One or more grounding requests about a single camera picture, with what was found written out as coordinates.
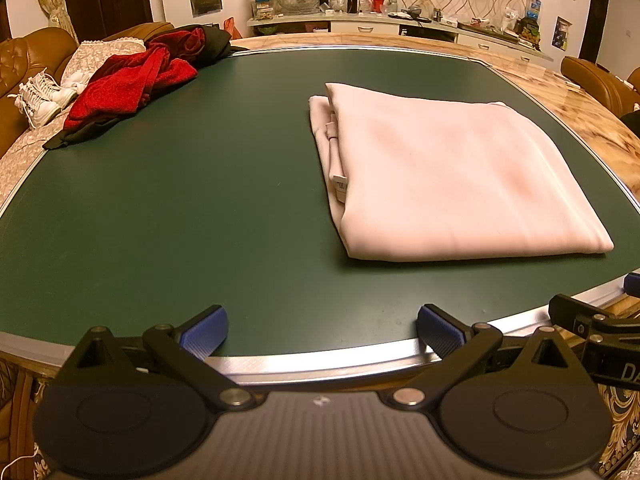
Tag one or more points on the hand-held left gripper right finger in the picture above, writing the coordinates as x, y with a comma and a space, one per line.
439, 332

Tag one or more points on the red velvet garment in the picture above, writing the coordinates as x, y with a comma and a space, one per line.
115, 85

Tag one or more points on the orange plastic bag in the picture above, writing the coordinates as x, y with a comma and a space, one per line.
229, 27

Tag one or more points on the white media cabinet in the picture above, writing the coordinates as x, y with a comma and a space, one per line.
400, 27

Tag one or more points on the cream lace sofa cover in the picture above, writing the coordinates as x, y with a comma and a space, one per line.
100, 55

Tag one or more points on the pink garment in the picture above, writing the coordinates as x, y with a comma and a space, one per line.
450, 170

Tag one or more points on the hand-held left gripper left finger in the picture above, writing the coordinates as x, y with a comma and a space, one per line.
209, 329

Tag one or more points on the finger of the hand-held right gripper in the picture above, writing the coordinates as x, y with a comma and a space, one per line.
632, 282
575, 312

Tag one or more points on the brown leather chair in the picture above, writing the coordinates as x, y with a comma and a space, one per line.
595, 85

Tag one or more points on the white lace-up shoe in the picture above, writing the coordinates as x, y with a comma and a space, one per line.
35, 109
45, 87

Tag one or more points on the brown leather sofa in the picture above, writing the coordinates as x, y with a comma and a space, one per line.
30, 55

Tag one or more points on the blue gold patterned cloth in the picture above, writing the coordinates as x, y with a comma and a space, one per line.
620, 420

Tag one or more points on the colourful wall sticker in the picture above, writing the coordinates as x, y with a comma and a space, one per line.
562, 32

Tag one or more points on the red container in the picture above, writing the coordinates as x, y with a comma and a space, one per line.
378, 3

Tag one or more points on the beige quilted seat cover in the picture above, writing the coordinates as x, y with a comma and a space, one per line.
20, 160

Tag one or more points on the green table mat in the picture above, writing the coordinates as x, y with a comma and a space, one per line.
175, 210

